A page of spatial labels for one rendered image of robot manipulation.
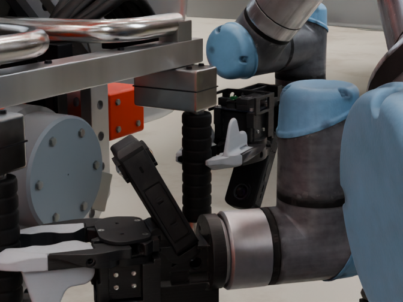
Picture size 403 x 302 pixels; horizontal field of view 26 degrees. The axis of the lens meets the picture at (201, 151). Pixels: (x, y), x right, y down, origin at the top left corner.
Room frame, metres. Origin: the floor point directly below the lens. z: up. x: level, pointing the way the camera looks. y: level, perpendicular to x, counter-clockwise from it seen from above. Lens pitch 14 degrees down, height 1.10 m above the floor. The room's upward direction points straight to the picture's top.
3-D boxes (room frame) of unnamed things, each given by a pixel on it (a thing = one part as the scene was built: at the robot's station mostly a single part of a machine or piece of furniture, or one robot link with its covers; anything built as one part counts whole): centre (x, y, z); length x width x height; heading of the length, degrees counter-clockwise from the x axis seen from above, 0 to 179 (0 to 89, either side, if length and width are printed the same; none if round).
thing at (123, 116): (1.27, 0.14, 0.85); 0.09 x 0.08 x 0.07; 149
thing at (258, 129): (1.15, -0.07, 0.86); 0.12 x 0.08 x 0.09; 149
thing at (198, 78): (1.04, 0.03, 0.93); 0.09 x 0.05 x 0.05; 59
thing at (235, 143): (1.04, -0.04, 0.86); 0.09 x 0.03 x 0.06; 158
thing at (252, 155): (1.08, -0.06, 0.83); 0.09 x 0.05 x 0.02; 158
